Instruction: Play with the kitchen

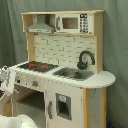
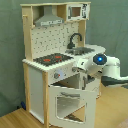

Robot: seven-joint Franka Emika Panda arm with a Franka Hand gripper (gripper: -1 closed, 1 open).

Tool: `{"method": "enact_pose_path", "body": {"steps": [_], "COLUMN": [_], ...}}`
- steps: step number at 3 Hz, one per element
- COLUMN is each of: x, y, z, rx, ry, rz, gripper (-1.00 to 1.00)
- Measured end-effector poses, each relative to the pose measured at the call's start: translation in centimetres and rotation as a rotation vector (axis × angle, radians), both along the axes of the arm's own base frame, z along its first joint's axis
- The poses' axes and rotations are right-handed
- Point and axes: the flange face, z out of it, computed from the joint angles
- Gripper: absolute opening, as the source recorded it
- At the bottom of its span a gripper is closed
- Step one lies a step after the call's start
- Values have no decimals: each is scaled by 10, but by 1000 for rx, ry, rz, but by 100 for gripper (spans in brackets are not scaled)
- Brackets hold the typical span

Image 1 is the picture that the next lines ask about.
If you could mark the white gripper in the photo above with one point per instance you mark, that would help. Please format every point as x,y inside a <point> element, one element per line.
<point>7,79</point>

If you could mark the white oven door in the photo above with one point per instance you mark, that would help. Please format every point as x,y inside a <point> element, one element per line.
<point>8,104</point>

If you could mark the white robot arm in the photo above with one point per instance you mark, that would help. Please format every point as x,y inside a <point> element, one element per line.
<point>20,121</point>

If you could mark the wooden toy kitchen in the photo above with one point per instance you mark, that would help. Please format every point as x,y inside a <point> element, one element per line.
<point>63,49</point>

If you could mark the right stove knob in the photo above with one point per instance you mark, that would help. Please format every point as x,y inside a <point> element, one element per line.
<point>35,83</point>

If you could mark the black toy stovetop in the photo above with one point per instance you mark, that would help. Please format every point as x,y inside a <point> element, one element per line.
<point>38,66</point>

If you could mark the grey backdrop curtain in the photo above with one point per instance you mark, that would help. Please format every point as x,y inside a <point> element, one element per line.
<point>13,42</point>

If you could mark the grey range hood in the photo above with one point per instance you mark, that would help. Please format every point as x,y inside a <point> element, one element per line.
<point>42,24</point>

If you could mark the white fridge door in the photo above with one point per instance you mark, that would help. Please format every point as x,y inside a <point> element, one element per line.
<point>64,106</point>

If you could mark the grey toy sink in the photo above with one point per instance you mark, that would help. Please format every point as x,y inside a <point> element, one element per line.
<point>72,73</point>

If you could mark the black toy faucet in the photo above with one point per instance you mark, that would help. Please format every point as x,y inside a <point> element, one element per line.
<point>83,64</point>

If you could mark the toy microwave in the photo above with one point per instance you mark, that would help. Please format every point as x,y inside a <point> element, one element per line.
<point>74,23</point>

